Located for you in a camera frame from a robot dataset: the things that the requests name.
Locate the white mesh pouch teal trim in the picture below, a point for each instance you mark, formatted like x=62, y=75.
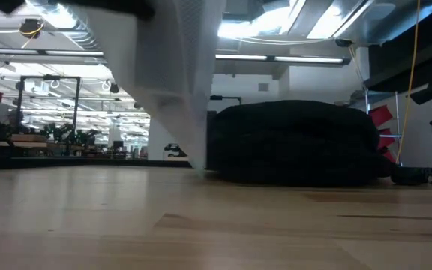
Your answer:
x=163, y=75

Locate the black backpack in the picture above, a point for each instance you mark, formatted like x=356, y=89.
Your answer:
x=294, y=142

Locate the long fluorescent light fixture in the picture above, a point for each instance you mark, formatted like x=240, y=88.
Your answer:
x=306, y=59
x=69, y=53

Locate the workbench with robot arms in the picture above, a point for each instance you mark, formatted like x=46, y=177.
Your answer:
x=28, y=138

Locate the metal shelf rack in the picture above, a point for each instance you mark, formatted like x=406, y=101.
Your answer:
x=366, y=103

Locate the red storage bin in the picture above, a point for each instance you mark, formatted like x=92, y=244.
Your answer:
x=381, y=115
x=386, y=138
x=389, y=156

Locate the silver ventilation duct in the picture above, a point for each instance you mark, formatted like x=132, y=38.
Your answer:
x=84, y=37

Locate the black frame rig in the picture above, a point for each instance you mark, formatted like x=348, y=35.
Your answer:
x=51, y=77

